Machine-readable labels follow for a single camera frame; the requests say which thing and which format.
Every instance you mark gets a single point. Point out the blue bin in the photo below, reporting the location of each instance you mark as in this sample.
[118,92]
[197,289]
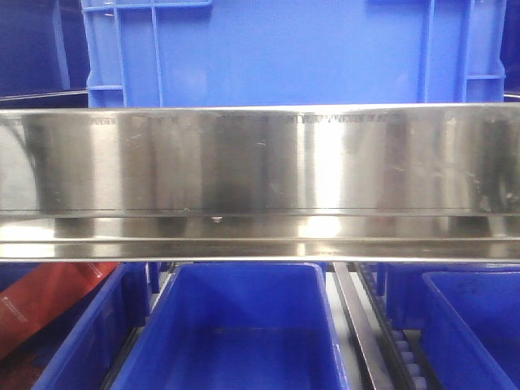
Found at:
[77,349]
[468,316]
[252,325]

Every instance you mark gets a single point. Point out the roller track white wheels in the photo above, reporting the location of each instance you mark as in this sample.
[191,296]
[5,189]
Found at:
[403,357]

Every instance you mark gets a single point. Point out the large blue crate upper shelf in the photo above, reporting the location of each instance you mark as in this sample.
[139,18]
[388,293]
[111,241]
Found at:
[278,53]

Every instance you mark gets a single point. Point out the dark blue crate upper left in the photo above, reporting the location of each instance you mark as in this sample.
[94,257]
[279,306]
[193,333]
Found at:
[43,47]

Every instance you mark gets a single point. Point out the blue bin right lower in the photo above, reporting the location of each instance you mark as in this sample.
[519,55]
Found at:
[468,316]

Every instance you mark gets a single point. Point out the blue bin centre lower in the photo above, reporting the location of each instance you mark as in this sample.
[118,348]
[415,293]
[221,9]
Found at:
[252,325]

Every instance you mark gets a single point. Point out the red package in bin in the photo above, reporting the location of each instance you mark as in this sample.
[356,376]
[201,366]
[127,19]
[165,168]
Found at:
[42,295]

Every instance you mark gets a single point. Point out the blue bin left lower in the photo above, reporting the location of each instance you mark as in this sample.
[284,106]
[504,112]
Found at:
[77,349]

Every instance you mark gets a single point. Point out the metal divider guide rail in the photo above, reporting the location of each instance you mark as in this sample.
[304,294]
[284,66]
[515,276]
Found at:
[370,360]

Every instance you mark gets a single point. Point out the stainless steel shelf rail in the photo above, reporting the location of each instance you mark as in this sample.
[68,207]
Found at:
[360,183]

